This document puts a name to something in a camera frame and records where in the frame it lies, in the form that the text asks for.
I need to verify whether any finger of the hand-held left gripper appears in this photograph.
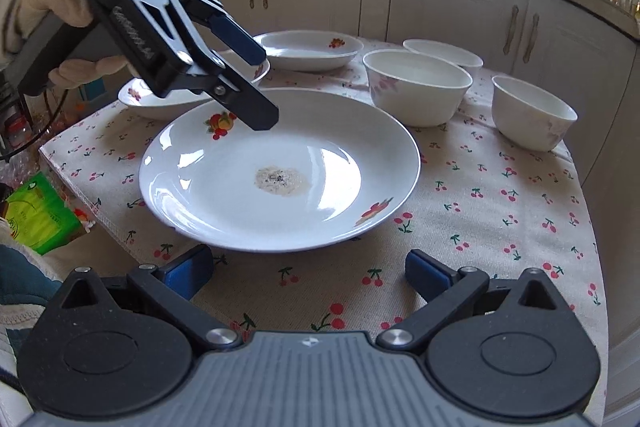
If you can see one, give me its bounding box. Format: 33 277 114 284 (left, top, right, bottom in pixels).
167 0 267 65
165 32 280 132

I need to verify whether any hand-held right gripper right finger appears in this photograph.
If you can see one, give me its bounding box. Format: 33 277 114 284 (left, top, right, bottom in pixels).
376 249 576 354

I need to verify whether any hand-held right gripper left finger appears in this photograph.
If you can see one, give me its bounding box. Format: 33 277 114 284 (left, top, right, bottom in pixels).
47 244 243 353

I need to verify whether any large white fruit-print plate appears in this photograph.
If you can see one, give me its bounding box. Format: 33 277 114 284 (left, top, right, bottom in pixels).
139 88 422 254

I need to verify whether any small white fruit-print plate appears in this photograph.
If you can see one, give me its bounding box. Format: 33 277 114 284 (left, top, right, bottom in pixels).
254 31 365 72

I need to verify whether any medium white fruit-print plate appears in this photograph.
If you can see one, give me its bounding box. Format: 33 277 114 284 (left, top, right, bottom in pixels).
118 49 271 121

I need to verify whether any large white flower-print bowl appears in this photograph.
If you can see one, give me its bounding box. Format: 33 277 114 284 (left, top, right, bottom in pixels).
362 49 474 128

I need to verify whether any cherry-print tablecloth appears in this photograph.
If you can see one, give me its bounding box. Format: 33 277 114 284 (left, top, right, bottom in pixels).
39 34 611 358

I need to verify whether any green packet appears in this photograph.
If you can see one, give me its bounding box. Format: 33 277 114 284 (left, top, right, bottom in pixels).
4 171 87 256

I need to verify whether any blue and white cloth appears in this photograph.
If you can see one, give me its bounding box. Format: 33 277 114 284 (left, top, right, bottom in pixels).
0 243 68 358

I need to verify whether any small white flower-print bowl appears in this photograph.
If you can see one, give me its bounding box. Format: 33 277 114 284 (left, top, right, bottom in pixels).
491 75 579 152

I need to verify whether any black cable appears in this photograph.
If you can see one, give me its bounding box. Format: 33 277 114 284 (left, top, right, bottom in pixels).
0 84 68 164

